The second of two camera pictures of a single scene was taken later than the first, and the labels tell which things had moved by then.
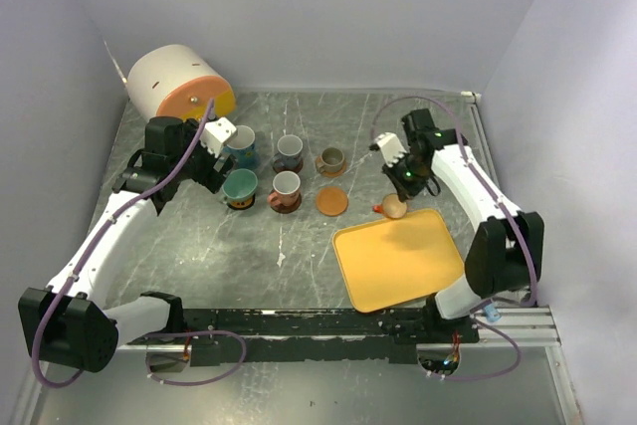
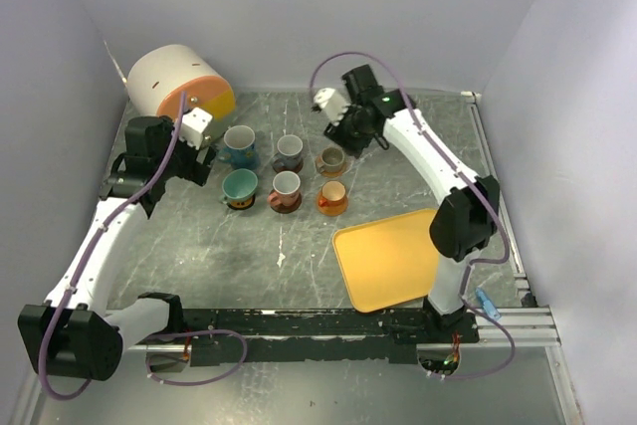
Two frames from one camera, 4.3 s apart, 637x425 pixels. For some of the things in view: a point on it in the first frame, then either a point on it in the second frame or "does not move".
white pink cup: [286, 186] does not move
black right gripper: [404, 190] -> [338, 134]
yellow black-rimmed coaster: [241, 204] does not move
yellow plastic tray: [394, 261] does not move
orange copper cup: [391, 206] -> [333, 194]
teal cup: [240, 184] does not move
